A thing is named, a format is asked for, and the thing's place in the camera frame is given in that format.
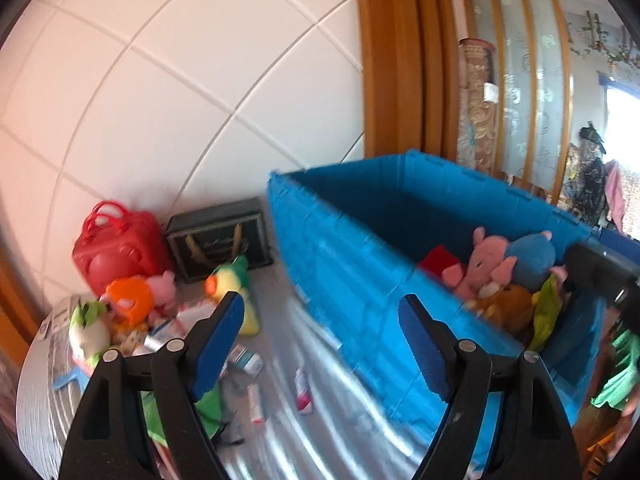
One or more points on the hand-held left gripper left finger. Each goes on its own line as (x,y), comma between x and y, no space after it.
(220,345)

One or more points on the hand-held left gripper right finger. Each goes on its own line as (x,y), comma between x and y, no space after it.
(425,350)

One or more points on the blue plastic crate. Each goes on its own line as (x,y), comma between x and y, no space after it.
(350,260)

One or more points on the yellow duck plush toy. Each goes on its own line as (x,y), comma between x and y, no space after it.
(247,312)

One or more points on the yellow green plush item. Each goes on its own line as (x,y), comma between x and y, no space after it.
(547,310)

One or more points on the blue round plush toy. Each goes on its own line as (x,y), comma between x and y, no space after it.
(532,257)

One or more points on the green cloth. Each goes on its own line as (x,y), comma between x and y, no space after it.
(210,412)

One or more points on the red plush item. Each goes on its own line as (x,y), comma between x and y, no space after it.
(437,262)

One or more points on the brown plush toy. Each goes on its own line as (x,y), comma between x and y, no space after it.
(505,307)

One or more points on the hanging clothes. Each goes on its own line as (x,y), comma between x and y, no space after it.
(595,180)

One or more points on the white pink ointment tube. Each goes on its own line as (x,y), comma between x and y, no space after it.
(303,390)

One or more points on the orange plush toy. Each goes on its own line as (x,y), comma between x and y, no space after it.
(130,300)

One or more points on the green garment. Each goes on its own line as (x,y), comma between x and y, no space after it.
(617,375)

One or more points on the dark gift bag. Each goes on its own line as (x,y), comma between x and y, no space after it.
(215,240)

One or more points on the pink elephant plush toy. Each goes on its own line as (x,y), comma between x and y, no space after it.
(480,260)

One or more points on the green white plush toy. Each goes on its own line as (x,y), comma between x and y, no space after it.
(90,332)

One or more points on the red handbag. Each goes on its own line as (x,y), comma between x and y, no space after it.
(120,250)

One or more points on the blue plastic clip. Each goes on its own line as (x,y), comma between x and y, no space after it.
(67,380)

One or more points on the glass partition with wooden slats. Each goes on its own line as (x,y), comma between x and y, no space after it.
(520,85)

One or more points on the patterned rolled carpet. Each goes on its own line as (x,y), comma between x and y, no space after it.
(475,110)

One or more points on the artificial vine decoration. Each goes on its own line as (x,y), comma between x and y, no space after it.
(607,45)

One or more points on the wooden door frame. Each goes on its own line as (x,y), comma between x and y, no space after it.
(400,60)

